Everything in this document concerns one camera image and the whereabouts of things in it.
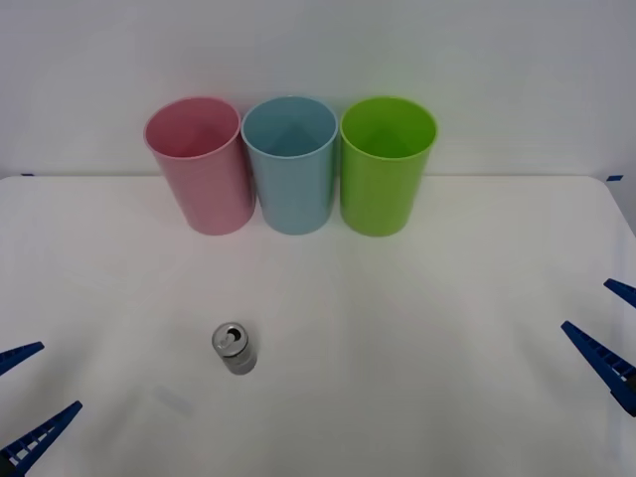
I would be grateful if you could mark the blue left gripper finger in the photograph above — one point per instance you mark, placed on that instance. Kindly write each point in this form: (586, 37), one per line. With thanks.
(17, 354)
(42, 437)

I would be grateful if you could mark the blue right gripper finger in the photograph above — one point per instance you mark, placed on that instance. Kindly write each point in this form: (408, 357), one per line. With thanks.
(623, 290)
(608, 370)

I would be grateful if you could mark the black and green drink can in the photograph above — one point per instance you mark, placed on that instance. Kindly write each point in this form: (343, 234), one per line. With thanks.
(238, 355)

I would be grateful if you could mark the pink plastic waste bin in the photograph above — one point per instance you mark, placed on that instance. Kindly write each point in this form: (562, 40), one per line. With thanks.
(211, 194)

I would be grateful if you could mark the green plastic waste bin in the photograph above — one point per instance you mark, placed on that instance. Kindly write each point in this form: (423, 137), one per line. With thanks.
(380, 194)

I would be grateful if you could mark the pale blue plastic waste bin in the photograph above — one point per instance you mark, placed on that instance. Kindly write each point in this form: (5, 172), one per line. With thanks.
(295, 194)

